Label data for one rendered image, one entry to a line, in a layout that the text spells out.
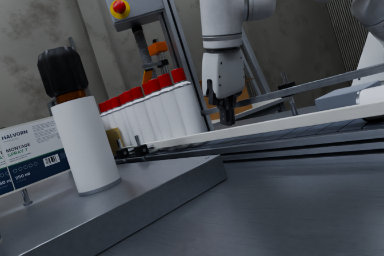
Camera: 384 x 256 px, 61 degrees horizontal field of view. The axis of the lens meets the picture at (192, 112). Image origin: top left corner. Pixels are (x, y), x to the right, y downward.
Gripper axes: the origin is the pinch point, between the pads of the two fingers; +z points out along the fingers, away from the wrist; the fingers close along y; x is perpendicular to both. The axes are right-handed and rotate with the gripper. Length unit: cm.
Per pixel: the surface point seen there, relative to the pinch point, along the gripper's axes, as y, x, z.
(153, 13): -11.2, -36.4, -23.8
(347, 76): -2.8, 25.1, -10.6
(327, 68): -701, -275, 142
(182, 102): 1.6, -13.2, -2.0
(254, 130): 4.6, 10.6, -0.3
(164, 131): 2.5, -20.9, 7.3
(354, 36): -751, -237, 74
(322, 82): -2.9, 20.8, -9.2
